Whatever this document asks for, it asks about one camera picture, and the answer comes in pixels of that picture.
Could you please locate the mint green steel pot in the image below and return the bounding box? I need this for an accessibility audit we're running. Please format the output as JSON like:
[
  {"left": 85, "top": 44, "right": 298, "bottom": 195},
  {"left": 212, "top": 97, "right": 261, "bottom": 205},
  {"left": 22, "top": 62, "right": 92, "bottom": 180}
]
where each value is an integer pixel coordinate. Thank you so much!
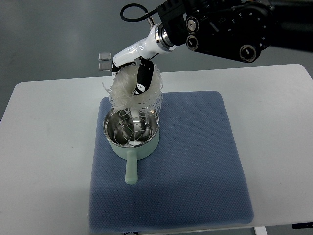
[{"left": 103, "top": 108, "right": 160, "bottom": 185}]

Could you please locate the blue textured mat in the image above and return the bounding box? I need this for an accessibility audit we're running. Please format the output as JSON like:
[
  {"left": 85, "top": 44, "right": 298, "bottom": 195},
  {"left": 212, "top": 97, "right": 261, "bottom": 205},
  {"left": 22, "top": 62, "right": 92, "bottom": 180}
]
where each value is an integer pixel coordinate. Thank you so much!
[{"left": 89, "top": 91, "right": 254, "bottom": 233}]

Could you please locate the white table leg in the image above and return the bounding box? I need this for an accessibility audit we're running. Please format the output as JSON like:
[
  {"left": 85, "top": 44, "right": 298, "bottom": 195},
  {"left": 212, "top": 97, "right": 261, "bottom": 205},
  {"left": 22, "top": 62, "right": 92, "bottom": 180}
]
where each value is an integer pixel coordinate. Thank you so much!
[{"left": 254, "top": 226, "right": 268, "bottom": 235}]

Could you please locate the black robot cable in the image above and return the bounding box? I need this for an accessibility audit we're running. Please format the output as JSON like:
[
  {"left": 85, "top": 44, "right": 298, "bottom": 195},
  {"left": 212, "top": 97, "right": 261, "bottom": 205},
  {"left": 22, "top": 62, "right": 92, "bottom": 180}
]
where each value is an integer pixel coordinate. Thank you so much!
[{"left": 120, "top": 2, "right": 157, "bottom": 27}]

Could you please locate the upper metal floor plate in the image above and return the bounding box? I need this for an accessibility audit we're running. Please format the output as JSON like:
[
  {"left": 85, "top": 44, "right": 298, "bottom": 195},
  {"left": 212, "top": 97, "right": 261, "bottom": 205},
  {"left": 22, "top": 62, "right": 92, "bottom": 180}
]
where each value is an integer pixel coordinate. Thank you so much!
[{"left": 98, "top": 52, "right": 111, "bottom": 61}]

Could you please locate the metal floor plate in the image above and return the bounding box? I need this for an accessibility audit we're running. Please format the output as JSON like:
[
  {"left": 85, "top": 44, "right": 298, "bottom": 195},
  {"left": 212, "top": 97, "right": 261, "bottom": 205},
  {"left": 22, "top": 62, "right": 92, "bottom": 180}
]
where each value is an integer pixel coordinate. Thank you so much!
[
  {"left": 98, "top": 61, "right": 112, "bottom": 71},
  {"left": 98, "top": 52, "right": 111, "bottom": 61}
]

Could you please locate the wire steaming rack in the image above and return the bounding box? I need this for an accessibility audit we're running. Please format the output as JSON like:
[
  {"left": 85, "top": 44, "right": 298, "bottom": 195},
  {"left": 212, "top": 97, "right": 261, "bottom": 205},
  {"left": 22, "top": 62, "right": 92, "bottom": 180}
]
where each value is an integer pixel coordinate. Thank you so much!
[{"left": 113, "top": 118, "right": 154, "bottom": 147}]

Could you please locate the lower metal floor plate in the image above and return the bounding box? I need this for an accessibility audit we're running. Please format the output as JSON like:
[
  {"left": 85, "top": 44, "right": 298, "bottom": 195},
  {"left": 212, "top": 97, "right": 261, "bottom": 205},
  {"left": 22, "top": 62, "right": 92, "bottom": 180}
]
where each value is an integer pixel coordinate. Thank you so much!
[{"left": 98, "top": 61, "right": 112, "bottom": 71}]

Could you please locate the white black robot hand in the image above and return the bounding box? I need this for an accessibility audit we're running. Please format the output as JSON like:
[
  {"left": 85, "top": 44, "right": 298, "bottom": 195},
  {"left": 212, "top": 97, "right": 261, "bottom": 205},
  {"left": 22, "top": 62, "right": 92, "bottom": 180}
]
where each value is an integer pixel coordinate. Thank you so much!
[{"left": 111, "top": 23, "right": 176, "bottom": 96}]

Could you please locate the white vermicelli bundle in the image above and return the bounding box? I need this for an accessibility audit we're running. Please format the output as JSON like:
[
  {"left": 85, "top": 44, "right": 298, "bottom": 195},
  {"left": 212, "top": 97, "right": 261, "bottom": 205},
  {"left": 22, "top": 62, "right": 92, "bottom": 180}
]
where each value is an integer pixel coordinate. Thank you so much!
[{"left": 105, "top": 64, "right": 163, "bottom": 116}]

